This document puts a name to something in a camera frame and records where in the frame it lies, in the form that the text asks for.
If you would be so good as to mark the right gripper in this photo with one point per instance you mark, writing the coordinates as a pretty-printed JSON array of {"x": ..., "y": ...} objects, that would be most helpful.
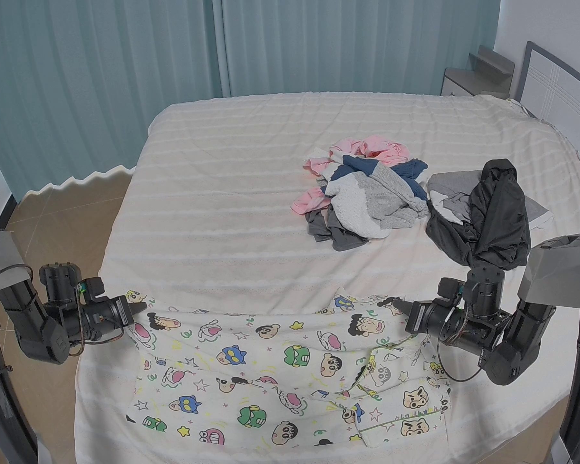
[{"x": 435, "y": 322}]

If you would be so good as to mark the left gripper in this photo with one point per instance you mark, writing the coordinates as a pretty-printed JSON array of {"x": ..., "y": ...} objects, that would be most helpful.
[{"x": 106, "y": 319}]

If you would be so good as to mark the white printed pyjama top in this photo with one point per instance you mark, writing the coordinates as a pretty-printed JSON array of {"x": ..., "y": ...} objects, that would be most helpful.
[{"x": 280, "y": 365}]

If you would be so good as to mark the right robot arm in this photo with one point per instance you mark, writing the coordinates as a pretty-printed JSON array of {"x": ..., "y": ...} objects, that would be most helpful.
[{"x": 522, "y": 336}]

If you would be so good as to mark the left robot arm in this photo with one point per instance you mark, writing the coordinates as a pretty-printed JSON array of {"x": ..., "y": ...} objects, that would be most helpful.
[{"x": 34, "y": 326}]

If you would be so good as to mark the pile of clothes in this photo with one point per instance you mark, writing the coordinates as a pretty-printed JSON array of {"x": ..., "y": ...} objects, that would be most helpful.
[{"x": 367, "y": 196}]

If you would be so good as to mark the black garment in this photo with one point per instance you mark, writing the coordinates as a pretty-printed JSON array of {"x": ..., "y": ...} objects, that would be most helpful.
[{"x": 498, "y": 220}]

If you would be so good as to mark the grey garment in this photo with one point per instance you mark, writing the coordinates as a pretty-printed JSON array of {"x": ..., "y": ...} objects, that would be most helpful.
[{"x": 447, "y": 181}]

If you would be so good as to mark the bed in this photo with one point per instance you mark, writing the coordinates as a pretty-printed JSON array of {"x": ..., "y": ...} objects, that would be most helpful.
[{"x": 222, "y": 201}]

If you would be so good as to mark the grey bedside table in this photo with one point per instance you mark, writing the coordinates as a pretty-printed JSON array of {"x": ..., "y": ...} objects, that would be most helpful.
[{"x": 473, "y": 80}]

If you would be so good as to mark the blue-green curtain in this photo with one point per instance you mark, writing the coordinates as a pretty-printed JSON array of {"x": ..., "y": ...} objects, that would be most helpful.
[
  {"x": 348, "y": 27},
  {"x": 101, "y": 65}
]

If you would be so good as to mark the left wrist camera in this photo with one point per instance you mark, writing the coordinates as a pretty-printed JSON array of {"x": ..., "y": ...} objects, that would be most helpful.
[{"x": 93, "y": 290}]

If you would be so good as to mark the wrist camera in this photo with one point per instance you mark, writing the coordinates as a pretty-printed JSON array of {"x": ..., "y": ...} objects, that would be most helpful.
[
  {"x": 450, "y": 290},
  {"x": 93, "y": 290}
]

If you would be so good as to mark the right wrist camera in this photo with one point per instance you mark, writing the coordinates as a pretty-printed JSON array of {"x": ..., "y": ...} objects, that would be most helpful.
[{"x": 450, "y": 290}]

